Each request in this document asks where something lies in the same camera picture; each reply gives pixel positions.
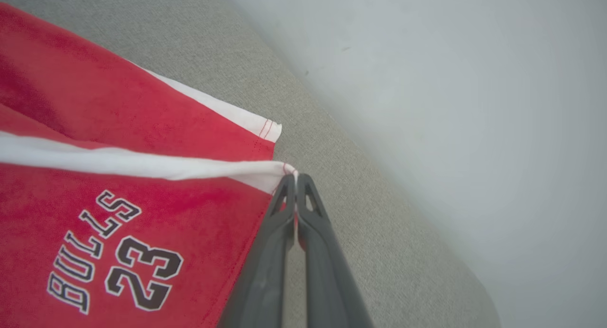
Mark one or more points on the red basketball shorts white trim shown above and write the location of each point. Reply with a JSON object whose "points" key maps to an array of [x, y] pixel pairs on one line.
{"points": [[142, 214]]}

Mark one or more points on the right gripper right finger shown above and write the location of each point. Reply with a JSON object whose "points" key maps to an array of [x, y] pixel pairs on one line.
{"points": [[327, 280]]}

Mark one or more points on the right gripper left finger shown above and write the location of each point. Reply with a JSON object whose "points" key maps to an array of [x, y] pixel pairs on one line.
{"points": [[261, 280]]}

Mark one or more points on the grey fabric sofa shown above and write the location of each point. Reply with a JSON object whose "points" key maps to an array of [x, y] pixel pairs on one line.
{"points": [[341, 152]]}

